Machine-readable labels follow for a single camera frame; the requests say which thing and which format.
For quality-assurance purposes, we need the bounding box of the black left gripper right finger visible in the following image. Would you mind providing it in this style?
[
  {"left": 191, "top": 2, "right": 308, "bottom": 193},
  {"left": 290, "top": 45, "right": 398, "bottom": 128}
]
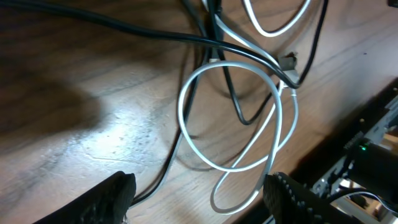
[{"left": 263, "top": 172, "right": 360, "bottom": 224}]

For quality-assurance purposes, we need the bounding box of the black USB cable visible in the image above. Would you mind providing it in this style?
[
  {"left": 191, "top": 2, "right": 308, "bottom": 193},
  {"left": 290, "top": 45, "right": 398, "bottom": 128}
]
[{"left": 0, "top": 0, "right": 330, "bottom": 206}]

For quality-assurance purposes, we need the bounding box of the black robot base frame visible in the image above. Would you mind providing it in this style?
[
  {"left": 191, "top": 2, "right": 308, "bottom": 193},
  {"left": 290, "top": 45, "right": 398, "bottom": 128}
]
[{"left": 233, "top": 77, "right": 398, "bottom": 224}]

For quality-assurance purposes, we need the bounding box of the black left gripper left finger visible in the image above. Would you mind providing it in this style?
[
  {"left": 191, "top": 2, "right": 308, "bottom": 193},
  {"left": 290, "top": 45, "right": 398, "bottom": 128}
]
[{"left": 35, "top": 171, "right": 136, "bottom": 224}]

